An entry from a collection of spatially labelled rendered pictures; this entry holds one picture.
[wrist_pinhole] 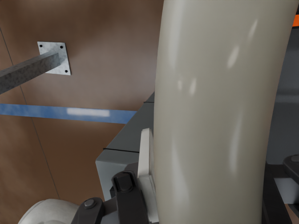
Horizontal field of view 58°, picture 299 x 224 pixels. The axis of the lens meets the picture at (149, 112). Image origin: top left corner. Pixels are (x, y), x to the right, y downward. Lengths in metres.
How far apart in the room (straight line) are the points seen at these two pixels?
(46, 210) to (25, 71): 0.99
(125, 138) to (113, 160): 0.11
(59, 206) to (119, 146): 0.26
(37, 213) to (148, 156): 0.55
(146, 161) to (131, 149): 0.65
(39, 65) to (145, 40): 0.60
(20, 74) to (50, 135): 0.73
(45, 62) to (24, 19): 0.32
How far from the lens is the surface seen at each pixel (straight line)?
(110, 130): 1.79
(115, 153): 0.80
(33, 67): 1.59
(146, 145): 0.18
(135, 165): 0.17
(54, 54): 1.73
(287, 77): 1.39
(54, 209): 0.69
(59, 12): 1.68
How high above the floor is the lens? 1.32
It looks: 56 degrees down
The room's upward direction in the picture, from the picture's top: 142 degrees counter-clockwise
